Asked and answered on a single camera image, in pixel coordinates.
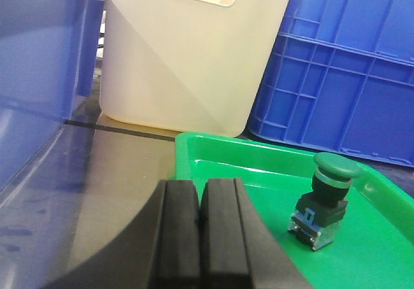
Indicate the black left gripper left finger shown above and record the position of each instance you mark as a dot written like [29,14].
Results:
[159,248]

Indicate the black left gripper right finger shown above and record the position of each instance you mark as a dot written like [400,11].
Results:
[237,249]

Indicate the green mushroom push button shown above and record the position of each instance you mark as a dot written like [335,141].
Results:
[317,215]

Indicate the green plastic tray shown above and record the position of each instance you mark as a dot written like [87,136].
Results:
[374,245]

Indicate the cream plastic basket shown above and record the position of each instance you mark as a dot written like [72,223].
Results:
[186,65]

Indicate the blue plastic crate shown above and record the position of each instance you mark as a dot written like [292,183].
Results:
[340,79]

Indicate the blue bin left foreground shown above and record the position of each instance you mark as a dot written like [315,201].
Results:
[48,55]

